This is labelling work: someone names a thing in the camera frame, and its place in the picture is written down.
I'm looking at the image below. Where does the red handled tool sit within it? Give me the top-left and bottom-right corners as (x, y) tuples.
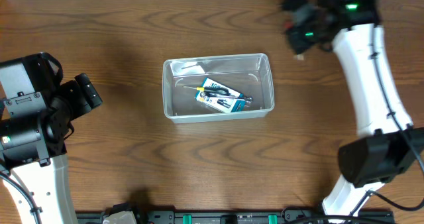
(284, 21), (307, 60)

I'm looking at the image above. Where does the silver ring wrench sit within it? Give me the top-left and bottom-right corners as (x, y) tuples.
(199, 92), (253, 103)

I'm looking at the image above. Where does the black yellow screwdriver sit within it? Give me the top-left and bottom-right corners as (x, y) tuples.
(184, 86), (230, 95)

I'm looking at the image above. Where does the blue white product box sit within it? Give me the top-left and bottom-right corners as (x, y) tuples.
(194, 78), (247, 113)

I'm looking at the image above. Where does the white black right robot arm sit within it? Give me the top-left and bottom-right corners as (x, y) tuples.
(281, 0), (423, 223)

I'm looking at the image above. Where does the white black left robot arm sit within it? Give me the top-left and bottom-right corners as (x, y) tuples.
(1, 52), (103, 223)

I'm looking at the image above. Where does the clear plastic container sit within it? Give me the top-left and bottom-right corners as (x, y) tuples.
(162, 53), (275, 123)

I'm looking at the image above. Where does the black mounting rail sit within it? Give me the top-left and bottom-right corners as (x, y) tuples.
(76, 203), (395, 224)

